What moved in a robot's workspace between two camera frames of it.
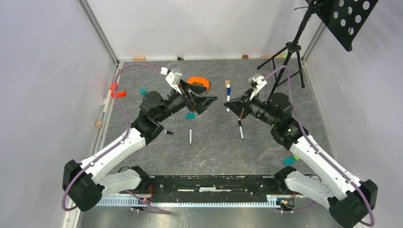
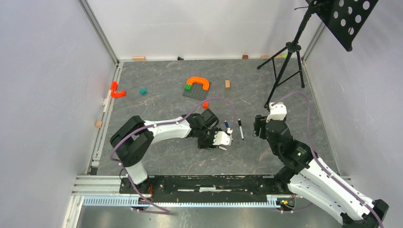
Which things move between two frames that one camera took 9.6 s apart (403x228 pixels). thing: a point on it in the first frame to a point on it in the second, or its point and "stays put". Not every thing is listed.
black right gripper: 235,104 to 260,122
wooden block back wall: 139,58 stays put
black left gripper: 199,104 to 206,146
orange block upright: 112,85 stays put
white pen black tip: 239,123 stays put
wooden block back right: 269,57 stays put
